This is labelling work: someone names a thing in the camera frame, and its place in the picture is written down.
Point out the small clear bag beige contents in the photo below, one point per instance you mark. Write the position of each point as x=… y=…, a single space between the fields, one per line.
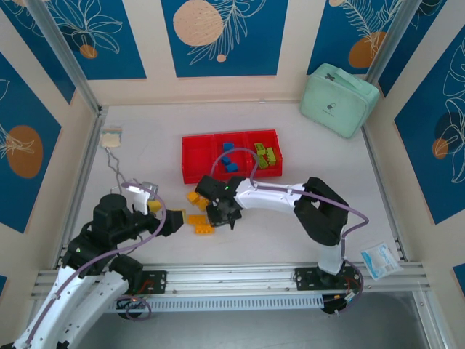
x=110 y=140

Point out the blue lego brick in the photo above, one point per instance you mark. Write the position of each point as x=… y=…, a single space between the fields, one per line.
x=228 y=146
x=226 y=160
x=232 y=167

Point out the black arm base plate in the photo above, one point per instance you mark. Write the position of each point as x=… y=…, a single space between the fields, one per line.
x=156 y=281
x=305 y=280

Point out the aluminium side rail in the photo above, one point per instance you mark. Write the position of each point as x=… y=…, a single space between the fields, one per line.
x=91 y=149
x=373 y=151

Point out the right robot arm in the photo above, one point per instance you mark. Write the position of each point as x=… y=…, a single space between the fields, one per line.
x=272 y=198

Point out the blue white plastic packet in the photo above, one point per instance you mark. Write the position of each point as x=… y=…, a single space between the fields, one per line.
x=379 y=261

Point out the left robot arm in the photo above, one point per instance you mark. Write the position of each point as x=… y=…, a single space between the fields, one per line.
x=98 y=301

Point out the blue floral wall poster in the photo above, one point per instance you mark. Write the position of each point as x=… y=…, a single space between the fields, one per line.
x=32 y=47
x=254 y=36
x=436 y=18
x=327 y=36
x=22 y=181
x=417 y=163
x=109 y=43

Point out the orange lego brick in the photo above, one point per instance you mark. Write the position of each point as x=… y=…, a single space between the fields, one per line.
x=196 y=219
x=201 y=206
x=193 y=198
x=203 y=229

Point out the base connector wiring bundle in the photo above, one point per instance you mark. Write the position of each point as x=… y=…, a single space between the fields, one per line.
x=132 y=301
x=348 y=298

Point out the mint green fabric case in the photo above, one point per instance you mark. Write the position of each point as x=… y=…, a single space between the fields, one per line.
x=338 y=102

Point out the aluminium frame post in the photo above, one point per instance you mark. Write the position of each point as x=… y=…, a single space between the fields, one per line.
x=392 y=40
x=65 y=54

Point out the grey metal lower shelf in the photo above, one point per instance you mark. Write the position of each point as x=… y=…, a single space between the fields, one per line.
x=232 y=331

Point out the aluminium mounting rail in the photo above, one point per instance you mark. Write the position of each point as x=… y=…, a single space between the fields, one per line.
x=232 y=278

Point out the green lego brick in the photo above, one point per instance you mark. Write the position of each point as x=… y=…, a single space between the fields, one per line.
x=262 y=162
x=273 y=160
x=270 y=151
x=259 y=147

